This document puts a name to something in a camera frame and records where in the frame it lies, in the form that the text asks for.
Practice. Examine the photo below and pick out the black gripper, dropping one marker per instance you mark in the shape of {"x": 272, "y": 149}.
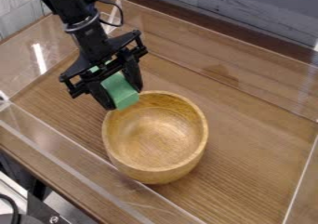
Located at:
{"x": 103, "y": 56}

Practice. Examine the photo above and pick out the green rectangular block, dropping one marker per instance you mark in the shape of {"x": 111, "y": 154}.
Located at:
{"x": 120, "y": 90}

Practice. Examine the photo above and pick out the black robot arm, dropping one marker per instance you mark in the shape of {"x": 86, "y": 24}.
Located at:
{"x": 76, "y": 11}

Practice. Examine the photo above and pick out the brown wooden bowl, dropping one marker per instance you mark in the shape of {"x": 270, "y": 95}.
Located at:
{"x": 156, "y": 138}

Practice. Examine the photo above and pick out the clear acrylic corner bracket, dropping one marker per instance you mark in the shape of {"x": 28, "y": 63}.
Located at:
{"x": 109, "y": 14}

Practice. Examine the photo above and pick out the clear acrylic tray wall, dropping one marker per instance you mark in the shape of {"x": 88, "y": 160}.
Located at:
{"x": 256, "y": 177}

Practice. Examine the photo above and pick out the black metal mount plate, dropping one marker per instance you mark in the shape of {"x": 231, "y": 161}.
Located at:
{"x": 38, "y": 210}

